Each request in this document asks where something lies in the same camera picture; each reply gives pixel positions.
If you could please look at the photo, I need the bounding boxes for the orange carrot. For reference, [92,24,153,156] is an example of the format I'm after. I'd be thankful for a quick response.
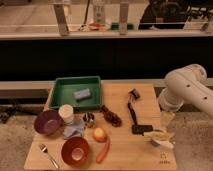
[96,138,110,163]

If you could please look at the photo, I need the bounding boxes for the wooden cutting board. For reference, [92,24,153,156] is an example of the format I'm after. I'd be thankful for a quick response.
[24,83,176,171]

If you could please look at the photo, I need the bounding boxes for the grey blue sponge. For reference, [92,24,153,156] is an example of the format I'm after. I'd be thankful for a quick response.
[73,89,91,100]

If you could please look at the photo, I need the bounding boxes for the yellow red apple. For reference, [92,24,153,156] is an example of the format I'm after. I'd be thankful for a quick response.
[93,128,107,142]

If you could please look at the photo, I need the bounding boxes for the white plastic cup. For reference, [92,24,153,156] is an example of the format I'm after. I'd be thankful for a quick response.
[58,104,74,124]

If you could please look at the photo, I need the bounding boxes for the dark brown grape bunch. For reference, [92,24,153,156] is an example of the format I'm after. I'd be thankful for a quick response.
[101,105,122,127]

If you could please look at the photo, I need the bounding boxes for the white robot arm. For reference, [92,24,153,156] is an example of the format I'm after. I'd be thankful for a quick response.
[158,64,213,127]

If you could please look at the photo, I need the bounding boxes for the purple bowl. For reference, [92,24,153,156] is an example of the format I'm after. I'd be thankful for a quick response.
[34,110,62,135]

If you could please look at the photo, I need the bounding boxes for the grey blue cloth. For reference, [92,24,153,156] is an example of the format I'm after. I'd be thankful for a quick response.
[63,119,85,139]

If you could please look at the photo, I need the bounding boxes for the red bowl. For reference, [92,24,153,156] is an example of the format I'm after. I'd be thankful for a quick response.
[61,137,89,167]

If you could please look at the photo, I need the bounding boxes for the small striped metal cup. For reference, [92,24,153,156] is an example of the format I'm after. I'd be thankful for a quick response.
[83,112,95,128]

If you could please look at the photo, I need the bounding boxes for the silver fork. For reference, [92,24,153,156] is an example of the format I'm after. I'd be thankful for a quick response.
[39,144,60,170]

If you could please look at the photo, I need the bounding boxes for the green plastic tray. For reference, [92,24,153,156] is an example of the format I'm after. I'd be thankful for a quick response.
[49,76,102,110]

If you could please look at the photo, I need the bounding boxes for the black dish brush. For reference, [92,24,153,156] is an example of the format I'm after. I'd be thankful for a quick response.
[127,89,153,135]

